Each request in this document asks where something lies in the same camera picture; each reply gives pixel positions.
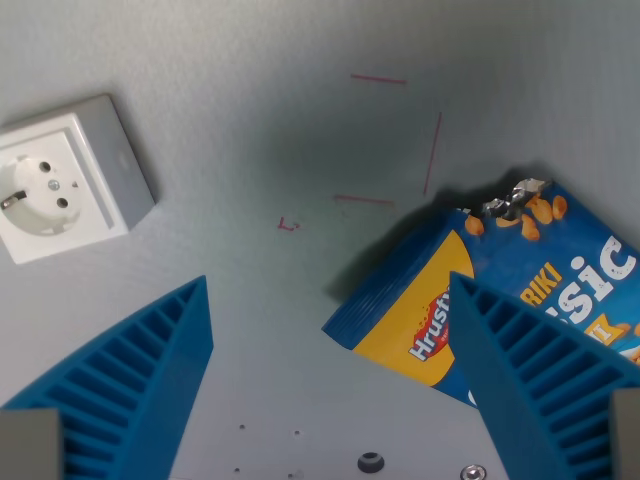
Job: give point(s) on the blue Hrusty snack bag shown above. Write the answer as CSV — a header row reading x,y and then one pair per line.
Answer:
x,y
505,280

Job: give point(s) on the silver screw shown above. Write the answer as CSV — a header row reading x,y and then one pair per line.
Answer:
x,y
473,471

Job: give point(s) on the white wall power socket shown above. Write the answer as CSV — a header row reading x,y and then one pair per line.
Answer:
x,y
70,180

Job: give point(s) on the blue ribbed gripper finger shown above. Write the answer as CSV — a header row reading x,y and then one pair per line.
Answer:
x,y
135,370
530,380

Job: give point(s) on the round black hole plug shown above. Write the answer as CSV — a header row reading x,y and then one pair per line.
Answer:
x,y
370,462

